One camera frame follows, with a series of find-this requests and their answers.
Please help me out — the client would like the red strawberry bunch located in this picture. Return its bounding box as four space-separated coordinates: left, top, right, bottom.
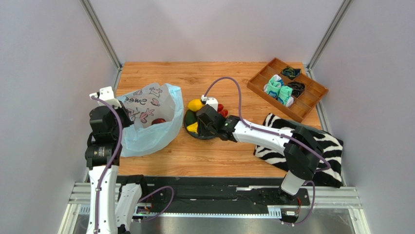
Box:
217 103 228 117

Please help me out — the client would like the dark red apple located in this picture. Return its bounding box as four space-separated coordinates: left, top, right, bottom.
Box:
151 118 166 125

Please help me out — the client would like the light blue printed plastic bag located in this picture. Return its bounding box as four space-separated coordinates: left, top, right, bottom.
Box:
117 83 184 157

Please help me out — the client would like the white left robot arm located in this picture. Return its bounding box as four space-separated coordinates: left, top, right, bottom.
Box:
85 104 149 234

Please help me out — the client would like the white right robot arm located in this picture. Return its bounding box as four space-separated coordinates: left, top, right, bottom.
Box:
196 105 323 196

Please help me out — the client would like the black fruit plate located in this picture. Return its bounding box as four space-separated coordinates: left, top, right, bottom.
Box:
184 105 228 140

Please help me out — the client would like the dark green avocado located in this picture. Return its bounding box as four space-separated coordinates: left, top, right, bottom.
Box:
184 110 197 127

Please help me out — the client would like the yellow lemon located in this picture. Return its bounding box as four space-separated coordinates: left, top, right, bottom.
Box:
188 99 204 112

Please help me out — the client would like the teal white sock left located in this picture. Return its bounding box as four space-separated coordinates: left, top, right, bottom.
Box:
263 75 284 98

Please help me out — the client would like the teal white sock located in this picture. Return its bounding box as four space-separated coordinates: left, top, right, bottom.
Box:
263 75 284 98
277 86 294 107

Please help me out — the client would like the teal white sock right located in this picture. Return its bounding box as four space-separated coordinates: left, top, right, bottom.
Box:
277 86 294 107

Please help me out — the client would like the brown wooden divider tray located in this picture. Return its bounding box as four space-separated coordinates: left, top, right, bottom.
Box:
247 58 328 122

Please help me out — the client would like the black rolled sock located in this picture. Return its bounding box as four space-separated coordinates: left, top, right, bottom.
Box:
287 82 306 98

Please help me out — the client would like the dark patterned rolled sock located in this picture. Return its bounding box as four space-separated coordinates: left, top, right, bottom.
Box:
281 66 302 80

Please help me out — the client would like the zebra striped cloth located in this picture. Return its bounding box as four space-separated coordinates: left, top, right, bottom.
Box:
253 113 343 188

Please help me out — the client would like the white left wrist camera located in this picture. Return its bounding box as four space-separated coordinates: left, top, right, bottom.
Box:
89 86 121 109

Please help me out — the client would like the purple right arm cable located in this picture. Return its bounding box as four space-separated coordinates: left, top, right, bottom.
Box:
203 76 331 226

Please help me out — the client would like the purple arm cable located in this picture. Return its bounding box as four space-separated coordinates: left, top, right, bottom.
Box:
203 76 331 226
91 96 174 234

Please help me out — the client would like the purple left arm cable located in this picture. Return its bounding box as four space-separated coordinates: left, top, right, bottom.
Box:
91 96 174 234

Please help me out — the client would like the left corner aluminium post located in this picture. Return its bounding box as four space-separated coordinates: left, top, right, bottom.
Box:
80 0 123 70

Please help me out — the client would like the corner aluminium post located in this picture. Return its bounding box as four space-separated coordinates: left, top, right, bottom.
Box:
307 0 354 70
80 0 123 70

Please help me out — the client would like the aluminium frame rail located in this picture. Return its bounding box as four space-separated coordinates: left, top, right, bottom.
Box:
57 181 371 234

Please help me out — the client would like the right corner aluminium post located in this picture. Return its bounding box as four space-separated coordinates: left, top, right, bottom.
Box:
307 0 354 70

